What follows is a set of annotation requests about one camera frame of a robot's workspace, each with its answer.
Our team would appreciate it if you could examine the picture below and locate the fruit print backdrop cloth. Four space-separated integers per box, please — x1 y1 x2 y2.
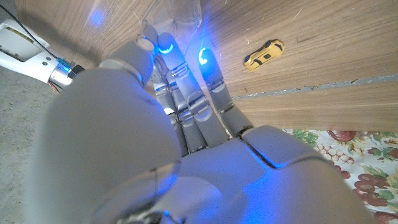
281 129 398 224

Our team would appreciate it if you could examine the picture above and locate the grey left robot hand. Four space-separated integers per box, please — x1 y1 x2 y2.
26 24 377 224

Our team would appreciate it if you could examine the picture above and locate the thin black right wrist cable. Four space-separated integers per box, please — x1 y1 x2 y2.
0 4 60 60

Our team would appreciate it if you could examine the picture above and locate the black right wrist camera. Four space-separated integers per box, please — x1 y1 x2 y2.
67 64 86 80

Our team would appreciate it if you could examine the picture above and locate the grey tape outline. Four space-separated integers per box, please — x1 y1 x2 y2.
231 73 398 101

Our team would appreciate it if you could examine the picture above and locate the glass salt shaker metal cap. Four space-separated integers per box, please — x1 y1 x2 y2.
142 0 203 47

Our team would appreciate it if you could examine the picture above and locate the small yellow toy car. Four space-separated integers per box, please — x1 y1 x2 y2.
243 39 285 73

